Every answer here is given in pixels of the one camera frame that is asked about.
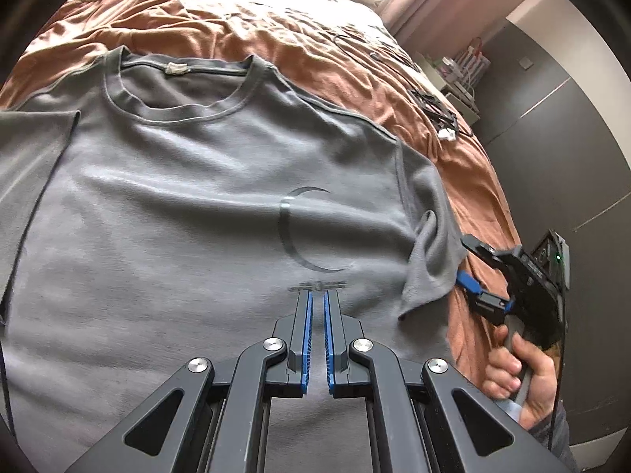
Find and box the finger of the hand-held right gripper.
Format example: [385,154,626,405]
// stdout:
[461,235,513,272]
[456,271,511,313]

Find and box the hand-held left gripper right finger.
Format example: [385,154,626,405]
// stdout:
[324,290,568,473]

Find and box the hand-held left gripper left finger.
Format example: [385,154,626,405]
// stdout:
[64,290,314,473]

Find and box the grey t-shirt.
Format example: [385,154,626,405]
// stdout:
[0,47,474,473]

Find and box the person's right forearm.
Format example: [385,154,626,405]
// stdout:
[498,399,580,473]

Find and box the person's right hand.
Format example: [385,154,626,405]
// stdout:
[483,328,563,427]

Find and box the dark grey wardrobe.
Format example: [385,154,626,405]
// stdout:
[419,15,631,434]

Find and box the white bedside cabinet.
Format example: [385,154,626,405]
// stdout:
[429,56,481,126]

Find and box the brown blanket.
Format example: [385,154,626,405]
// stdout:
[0,0,523,370]

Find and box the black cable bundle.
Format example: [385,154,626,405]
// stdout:
[332,30,474,141]

